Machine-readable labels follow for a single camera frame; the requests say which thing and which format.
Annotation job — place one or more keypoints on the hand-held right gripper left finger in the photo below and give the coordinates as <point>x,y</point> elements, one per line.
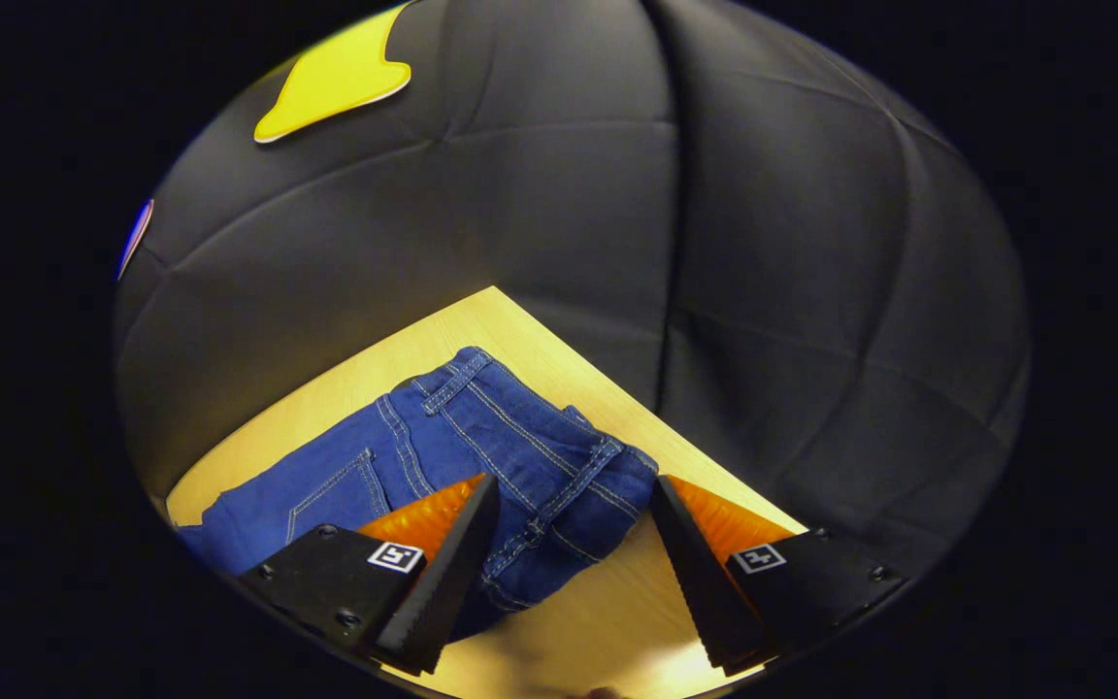
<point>447,582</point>

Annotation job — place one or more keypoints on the black backdrop cloth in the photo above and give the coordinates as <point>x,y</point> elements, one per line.
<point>569,194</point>

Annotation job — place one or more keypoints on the blue denim jeans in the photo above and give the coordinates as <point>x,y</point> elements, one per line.
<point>481,437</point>

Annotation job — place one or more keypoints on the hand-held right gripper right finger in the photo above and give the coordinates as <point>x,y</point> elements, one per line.
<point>700,582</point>

